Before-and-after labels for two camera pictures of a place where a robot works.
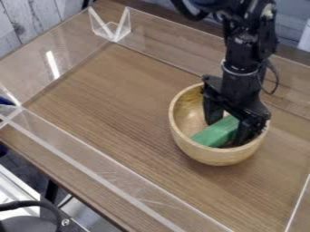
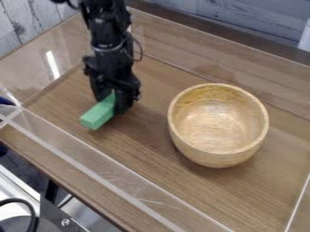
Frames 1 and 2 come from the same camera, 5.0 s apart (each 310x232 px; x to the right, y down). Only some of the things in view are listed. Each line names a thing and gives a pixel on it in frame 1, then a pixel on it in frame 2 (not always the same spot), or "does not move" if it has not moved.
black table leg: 51,191 does not move
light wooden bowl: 188,118 does not move
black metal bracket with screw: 69,224 does not move
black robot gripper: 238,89 -> 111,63
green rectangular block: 220,133 -> 101,112
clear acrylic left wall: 45,60 does not move
